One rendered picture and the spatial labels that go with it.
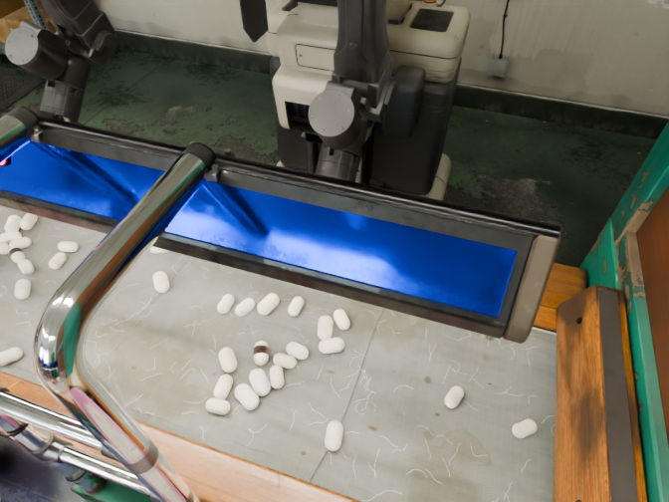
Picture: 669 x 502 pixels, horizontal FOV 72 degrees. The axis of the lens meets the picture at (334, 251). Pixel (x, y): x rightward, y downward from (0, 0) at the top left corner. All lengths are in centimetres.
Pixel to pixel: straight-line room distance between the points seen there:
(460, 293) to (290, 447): 35
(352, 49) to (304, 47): 49
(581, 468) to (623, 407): 7
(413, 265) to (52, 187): 29
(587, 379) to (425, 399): 19
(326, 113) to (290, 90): 53
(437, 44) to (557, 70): 135
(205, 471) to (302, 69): 85
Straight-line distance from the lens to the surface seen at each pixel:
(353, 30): 59
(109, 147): 38
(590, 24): 251
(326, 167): 63
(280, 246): 32
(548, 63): 256
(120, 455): 36
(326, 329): 65
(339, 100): 58
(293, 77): 111
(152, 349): 70
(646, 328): 62
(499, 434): 64
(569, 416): 58
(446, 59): 130
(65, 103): 91
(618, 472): 53
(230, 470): 58
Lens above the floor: 131
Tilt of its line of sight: 48 degrees down
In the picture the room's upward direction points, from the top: straight up
